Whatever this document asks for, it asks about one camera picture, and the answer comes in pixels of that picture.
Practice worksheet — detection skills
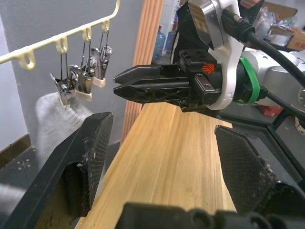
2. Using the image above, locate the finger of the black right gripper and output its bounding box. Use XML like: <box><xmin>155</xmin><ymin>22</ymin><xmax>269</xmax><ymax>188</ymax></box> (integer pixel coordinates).
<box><xmin>113</xmin><ymin>63</ymin><xmax>182</xmax><ymax>84</ymax></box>
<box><xmin>113</xmin><ymin>77</ymin><xmax>192</xmax><ymax>105</ymax></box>

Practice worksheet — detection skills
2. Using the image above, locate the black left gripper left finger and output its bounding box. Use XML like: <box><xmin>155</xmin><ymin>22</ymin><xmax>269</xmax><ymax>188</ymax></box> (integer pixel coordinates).
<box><xmin>0</xmin><ymin>111</ymin><xmax>114</xmax><ymax>229</ymax></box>

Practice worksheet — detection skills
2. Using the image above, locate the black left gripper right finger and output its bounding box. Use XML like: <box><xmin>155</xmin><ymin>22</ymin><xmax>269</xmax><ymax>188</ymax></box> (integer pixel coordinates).
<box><xmin>214</xmin><ymin>125</ymin><xmax>305</xmax><ymax>215</ymax></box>

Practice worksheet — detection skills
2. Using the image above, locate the metal hanger clip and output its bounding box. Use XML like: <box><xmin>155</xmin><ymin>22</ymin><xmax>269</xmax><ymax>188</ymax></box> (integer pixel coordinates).
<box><xmin>75</xmin><ymin>35</ymin><xmax>99</xmax><ymax>100</ymax></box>
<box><xmin>91</xmin><ymin>25</ymin><xmax>113</xmax><ymax>88</ymax></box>
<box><xmin>49</xmin><ymin>46</ymin><xmax>80</xmax><ymax>107</ymax></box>

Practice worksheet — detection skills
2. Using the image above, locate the cream plastic clip hanger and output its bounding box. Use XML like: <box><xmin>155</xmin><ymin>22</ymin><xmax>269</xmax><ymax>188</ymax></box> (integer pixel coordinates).
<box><xmin>0</xmin><ymin>0</ymin><xmax>121</xmax><ymax>71</ymax></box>

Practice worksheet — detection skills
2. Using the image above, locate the blue water bottle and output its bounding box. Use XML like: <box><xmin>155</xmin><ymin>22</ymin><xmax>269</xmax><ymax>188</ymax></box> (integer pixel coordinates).
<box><xmin>166</xmin><ymin>30</ymin><xmax>177</xmax><ymax>52</ymax></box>
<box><xmin>154</xmin><ymin>26</ymin><xmax>167</xmax><ymax>61</ymax></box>

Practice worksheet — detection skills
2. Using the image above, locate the slatted wooden column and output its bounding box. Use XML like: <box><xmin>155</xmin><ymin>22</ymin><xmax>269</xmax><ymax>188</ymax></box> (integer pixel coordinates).
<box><xmin>120</xmin><ymin>0</ymin><xmax>165</xmax><ymax>145</ymax></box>

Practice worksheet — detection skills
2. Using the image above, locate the grey knitted sock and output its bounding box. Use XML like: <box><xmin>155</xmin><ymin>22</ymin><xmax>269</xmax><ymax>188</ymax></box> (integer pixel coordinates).
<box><xmin>35</xmin><ymin>92</ymin><xmax>96</xmax><ymax>165</ymax></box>

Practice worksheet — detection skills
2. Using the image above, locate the green wrist band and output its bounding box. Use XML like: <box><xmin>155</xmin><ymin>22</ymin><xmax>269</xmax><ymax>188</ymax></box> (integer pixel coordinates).
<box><xmin>234</xmin><ymin>57</ymin><xmax>261</xmax><ymax>105</ymax></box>

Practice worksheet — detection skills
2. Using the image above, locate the brown cardboard box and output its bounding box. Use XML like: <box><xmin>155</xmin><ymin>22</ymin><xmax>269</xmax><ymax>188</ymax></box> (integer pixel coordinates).
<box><xmin>261</xmin><ymin>1</ymin><xmax>298</xmax><ymax>26</ymax></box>
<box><xmin>285</xmin><ymin>27</ymin><xmax>305</xmax><ymax>51</ymax></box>

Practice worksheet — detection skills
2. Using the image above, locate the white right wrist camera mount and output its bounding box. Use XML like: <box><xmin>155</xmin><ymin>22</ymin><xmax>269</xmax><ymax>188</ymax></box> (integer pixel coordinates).
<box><xmin>187</xmin><ymin>0</ymin><xmax>245</xmax><ymax>111</ymax></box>

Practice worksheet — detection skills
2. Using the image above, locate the thick black wrist cable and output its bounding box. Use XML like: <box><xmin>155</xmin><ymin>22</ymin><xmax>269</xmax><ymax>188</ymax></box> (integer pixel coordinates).
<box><xmin>221</xmin><ymin>10</ymin><xmax>305</xmax><ymax>88</ymax></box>

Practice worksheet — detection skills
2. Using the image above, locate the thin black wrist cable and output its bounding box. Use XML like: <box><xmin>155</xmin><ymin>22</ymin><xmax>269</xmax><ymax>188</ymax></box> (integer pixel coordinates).
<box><xmin>261</xmin><ymin>87</ymin><xmax>305</xmax><ymax>119</ymax></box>

